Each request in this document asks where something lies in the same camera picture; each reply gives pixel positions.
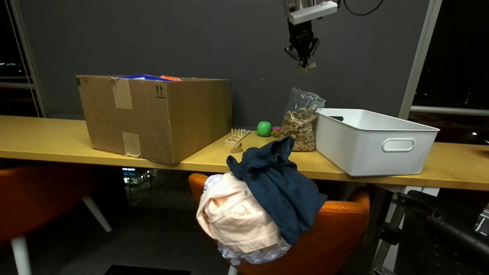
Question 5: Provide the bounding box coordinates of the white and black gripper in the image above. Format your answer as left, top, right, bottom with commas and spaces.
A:
283, 0, 339, 71

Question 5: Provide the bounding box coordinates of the clear bag of rubber bands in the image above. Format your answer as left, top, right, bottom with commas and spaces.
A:
281, 88, 326, 152

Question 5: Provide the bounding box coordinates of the tan rubber bands pile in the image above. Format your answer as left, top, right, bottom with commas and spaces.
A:
225, 129, 249, 152

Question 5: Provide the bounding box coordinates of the green ball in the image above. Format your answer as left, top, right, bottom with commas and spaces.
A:
257, 121, 272, 138

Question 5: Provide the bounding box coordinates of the white plastic bin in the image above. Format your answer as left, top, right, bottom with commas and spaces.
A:
315, 109, 439, 178

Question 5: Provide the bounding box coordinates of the brown cardboard box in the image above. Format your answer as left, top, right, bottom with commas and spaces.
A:
77, 75, 232, 166

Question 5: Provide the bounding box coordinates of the dark blue cloth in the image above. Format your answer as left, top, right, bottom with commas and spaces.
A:
226, 138, 327, 245

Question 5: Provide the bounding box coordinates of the pink cloth on chair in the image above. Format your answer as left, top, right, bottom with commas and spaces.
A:
196, 173, 290, 266

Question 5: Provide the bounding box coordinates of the orange office chair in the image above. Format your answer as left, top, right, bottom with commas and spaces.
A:
188, 173, 370, 275

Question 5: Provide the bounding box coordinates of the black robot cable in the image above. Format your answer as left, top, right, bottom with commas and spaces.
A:
341, 0, 387, 19

